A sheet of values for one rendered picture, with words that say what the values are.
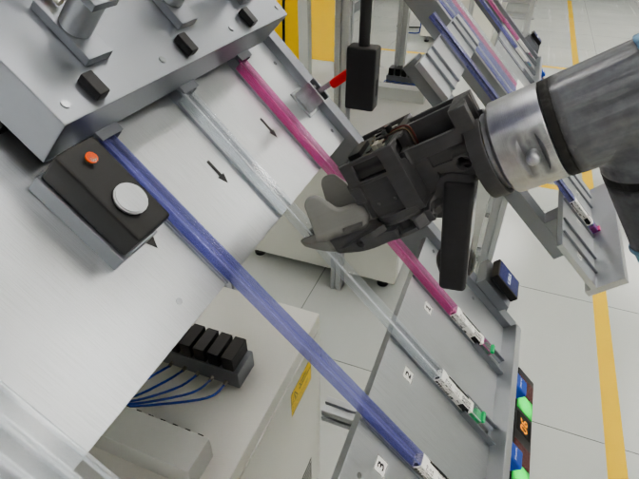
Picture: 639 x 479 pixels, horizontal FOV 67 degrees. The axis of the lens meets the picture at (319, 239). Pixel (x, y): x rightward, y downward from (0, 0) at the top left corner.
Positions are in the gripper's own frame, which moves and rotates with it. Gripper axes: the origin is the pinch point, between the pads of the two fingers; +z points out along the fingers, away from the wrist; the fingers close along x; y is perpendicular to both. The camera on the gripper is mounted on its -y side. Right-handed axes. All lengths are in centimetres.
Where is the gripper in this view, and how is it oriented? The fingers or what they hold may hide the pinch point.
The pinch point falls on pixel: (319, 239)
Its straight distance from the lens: 50.9
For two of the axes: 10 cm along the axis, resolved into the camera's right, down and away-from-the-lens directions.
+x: -3.7, 5.6, -7.5
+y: -5.3, -7.9, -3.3
